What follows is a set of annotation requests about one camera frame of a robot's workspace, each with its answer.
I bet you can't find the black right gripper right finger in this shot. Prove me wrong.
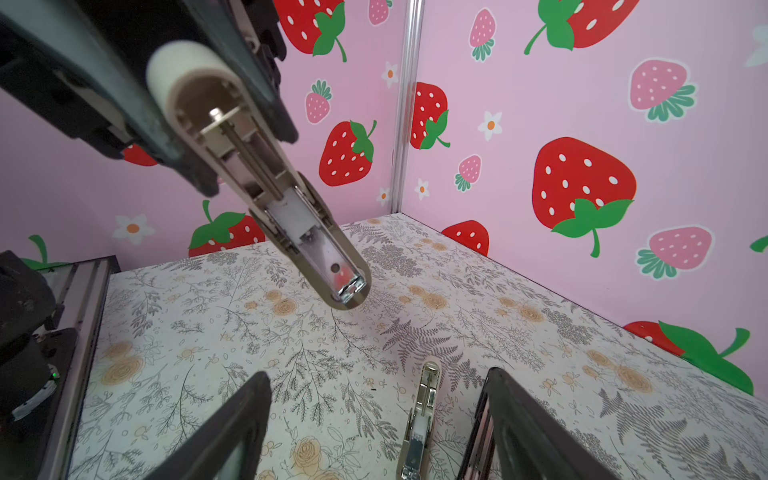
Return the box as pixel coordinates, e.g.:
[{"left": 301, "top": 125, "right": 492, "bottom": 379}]
[{"left": 473, "top": 367, "right": 615, "bottom": 479}]

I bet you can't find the beige eraser block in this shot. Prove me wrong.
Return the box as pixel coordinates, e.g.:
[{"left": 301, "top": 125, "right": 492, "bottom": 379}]
[{"left": 146, "top": 40, "right": 371, "bottom": 310}]

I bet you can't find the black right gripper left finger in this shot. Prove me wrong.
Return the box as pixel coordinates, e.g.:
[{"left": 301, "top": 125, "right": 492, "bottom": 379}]
[{"left": 148, "top": 371, "right": 272, "bottom": 480}]

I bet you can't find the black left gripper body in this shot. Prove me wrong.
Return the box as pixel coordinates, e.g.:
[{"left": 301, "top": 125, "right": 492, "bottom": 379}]
[{"left": 1, "top": 1, "right": 299, "bottom": 197}]

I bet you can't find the aluminium corner post left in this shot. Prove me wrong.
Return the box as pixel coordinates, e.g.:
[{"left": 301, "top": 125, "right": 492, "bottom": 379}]
[{"left": 390, "top": 0, "right": 425, "bottom": 214}]

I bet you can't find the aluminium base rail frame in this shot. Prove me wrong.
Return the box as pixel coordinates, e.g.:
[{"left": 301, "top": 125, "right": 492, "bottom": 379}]
[{"left": 35, "top": 255, "right": 120, "bottom": 479}]

